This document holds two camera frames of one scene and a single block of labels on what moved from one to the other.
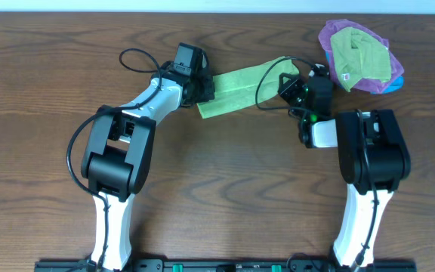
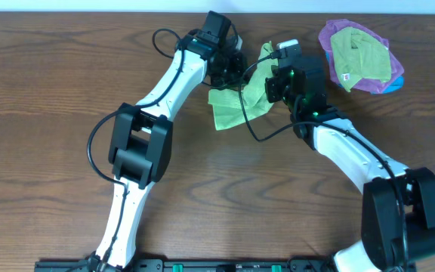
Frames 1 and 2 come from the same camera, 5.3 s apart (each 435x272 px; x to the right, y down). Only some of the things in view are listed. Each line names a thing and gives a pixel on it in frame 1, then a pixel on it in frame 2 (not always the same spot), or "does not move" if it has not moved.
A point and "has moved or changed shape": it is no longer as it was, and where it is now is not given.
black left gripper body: (205, 88) → (229, 67)
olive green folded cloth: (357, 55) does not move
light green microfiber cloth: (244, 88) has moved or changed shape
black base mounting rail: (225, 266) does not move
